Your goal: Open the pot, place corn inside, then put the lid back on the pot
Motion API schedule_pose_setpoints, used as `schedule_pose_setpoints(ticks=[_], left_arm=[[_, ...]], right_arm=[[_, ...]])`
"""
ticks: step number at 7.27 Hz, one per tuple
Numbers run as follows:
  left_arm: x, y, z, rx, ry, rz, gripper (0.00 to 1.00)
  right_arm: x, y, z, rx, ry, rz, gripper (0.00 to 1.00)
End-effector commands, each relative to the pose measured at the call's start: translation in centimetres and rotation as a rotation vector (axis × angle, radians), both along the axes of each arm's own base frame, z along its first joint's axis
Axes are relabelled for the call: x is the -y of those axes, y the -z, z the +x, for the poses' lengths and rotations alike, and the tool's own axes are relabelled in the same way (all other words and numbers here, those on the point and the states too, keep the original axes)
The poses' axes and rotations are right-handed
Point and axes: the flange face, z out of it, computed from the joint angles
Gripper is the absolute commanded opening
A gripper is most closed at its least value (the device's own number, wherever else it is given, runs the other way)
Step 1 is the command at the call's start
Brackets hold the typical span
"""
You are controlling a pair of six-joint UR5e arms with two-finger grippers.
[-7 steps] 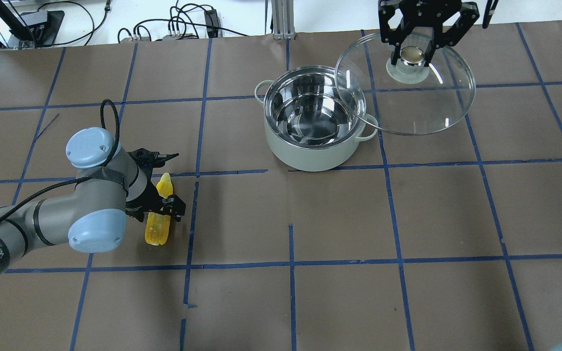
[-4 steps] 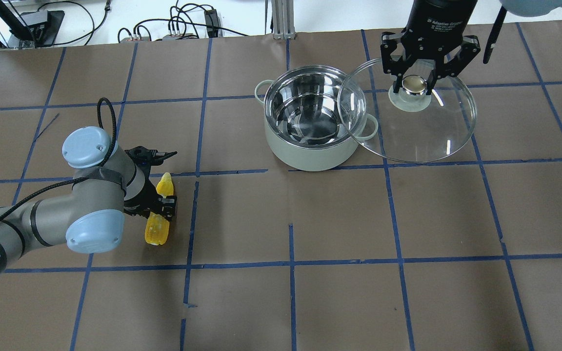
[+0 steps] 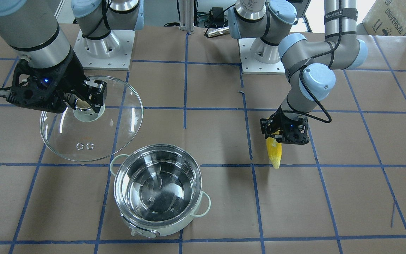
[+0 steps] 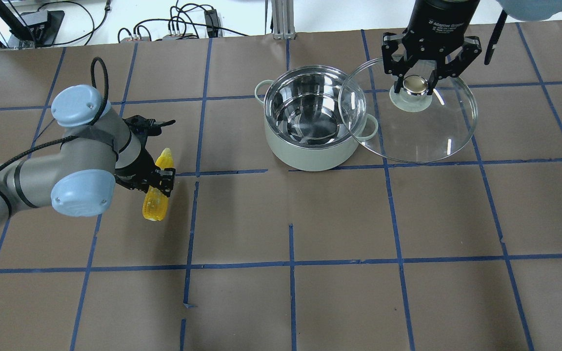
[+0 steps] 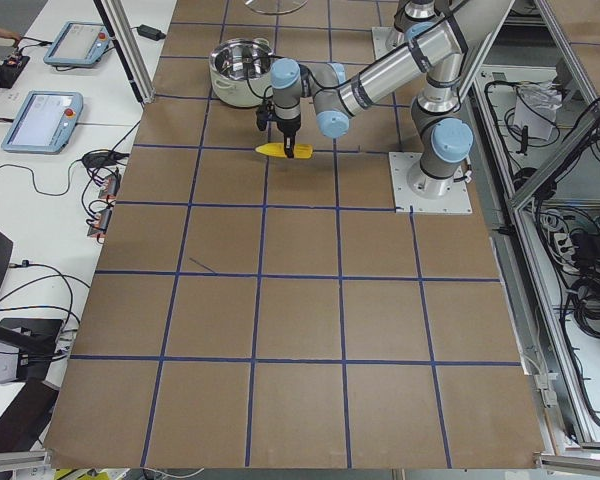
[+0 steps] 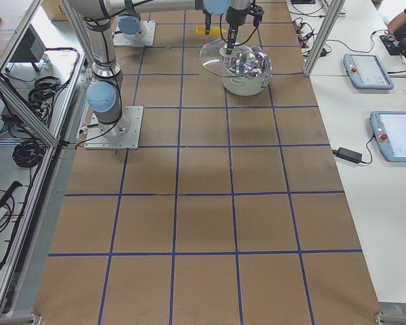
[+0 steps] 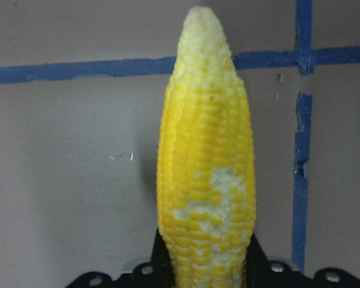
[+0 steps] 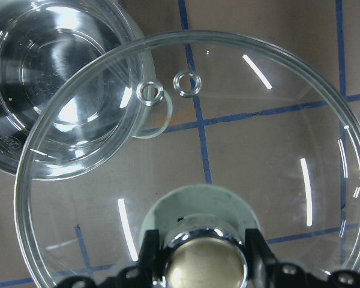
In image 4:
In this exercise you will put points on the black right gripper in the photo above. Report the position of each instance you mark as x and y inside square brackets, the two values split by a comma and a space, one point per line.
[440, 19]

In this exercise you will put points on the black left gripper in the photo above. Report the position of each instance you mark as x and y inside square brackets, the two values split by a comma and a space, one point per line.
[139, 169]

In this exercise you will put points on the yellow corn cob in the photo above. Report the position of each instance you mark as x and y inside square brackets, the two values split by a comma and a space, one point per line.
[156, 203]

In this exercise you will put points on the glass pot lid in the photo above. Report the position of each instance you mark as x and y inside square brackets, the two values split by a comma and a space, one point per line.
[413, 125]

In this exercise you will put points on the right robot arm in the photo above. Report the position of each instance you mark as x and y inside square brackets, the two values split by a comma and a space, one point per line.
[524, 10]

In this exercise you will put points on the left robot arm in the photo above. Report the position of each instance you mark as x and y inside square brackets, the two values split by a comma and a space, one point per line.
[98, 151]

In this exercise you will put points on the pale green cooking pot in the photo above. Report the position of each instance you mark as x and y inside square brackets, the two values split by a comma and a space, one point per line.
[315, 117]

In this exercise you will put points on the brown paper table mat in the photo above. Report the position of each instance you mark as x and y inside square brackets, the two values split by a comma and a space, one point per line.
[465, 254]

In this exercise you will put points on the aluminium frame post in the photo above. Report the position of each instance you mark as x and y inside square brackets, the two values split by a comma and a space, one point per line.
[282, 19]

